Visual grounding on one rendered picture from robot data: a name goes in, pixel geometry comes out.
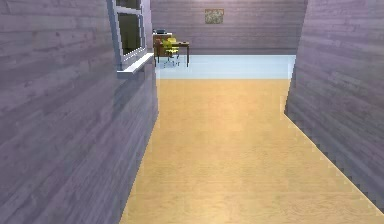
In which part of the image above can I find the framed wall picture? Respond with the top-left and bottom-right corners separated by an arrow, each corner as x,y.
204,8 -> 225,25

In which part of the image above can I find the yellow office chair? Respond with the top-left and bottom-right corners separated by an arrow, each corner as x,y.
161,37 -> 181,68

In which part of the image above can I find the brown wooden desk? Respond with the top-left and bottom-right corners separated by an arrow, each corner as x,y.
152,32 -> 191,68

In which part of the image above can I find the white framed window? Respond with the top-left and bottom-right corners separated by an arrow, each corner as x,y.
106,0 -> 155,80

